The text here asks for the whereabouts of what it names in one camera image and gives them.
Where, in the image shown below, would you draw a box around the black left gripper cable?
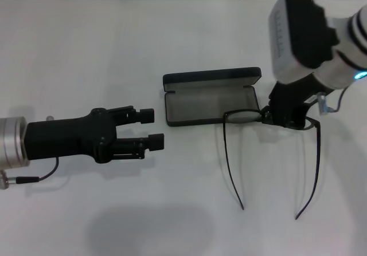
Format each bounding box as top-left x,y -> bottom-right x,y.
15,157 -> 60,184

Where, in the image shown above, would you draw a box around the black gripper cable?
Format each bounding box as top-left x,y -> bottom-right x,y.
317,84 -> 356,116
15,157 -> 60,184

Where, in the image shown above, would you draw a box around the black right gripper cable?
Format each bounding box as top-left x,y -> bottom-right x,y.
317,84 -> 356,116

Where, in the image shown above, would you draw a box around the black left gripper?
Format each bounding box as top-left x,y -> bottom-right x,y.
25,105 -> 166,165

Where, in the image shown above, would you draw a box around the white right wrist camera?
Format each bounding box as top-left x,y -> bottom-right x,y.
268,0 -> 341,84

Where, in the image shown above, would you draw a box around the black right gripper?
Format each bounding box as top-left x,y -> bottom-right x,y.
260,72 -> 327,128

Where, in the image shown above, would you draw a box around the black glasses case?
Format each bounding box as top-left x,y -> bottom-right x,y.
162,66 -> 262,128

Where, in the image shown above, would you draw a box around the black round glasses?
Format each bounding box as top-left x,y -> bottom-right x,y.
222,109 -> 321,220

